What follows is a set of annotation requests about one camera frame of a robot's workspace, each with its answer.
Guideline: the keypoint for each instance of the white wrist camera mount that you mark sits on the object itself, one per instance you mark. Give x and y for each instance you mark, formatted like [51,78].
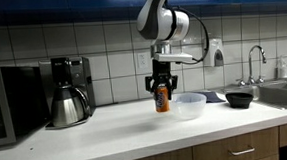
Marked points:
[173,57]

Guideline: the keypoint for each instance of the white wall outlet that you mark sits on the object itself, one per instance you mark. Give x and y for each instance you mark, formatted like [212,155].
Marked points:
[142,61]

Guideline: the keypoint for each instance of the steel coffee carafe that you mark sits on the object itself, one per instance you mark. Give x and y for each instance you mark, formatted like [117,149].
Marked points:
[66,108]

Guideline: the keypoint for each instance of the black steel microwave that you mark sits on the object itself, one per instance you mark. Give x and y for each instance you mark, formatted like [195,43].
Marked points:
[14,101]

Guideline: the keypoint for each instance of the clear plastic bowl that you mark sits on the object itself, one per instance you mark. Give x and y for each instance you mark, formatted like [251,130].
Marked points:
[190,106]

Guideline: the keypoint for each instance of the chrome sink faucet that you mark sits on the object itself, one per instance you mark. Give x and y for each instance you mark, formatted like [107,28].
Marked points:
[251,66]

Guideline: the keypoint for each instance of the dark blue cloth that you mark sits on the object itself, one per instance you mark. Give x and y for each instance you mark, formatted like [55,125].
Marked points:
[214,96]

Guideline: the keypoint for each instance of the white wall soap dispenser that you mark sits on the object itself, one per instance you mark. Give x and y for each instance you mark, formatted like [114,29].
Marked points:
[215,54]

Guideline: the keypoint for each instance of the orange soda can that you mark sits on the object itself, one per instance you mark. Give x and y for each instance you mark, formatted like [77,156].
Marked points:
[161,100]

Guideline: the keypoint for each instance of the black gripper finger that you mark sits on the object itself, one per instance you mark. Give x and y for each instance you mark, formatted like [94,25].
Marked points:
[150,84]
[173,84]

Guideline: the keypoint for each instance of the clear soap bottle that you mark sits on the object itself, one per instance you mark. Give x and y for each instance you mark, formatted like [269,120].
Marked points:
[281,69]

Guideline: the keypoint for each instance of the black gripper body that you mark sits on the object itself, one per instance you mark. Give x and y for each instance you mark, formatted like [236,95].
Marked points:
[162,69]

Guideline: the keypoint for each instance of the stainless steel double sink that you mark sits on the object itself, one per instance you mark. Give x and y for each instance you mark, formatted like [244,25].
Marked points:
[278,93]

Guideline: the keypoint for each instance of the small black bowl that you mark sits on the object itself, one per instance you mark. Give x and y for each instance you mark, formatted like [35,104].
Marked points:
[239,99]

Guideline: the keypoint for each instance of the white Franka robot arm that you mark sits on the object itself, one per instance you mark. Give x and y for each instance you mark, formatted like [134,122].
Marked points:
[160,20]

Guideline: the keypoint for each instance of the black coffee maker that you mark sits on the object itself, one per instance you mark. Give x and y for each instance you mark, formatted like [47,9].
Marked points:
[78,74]

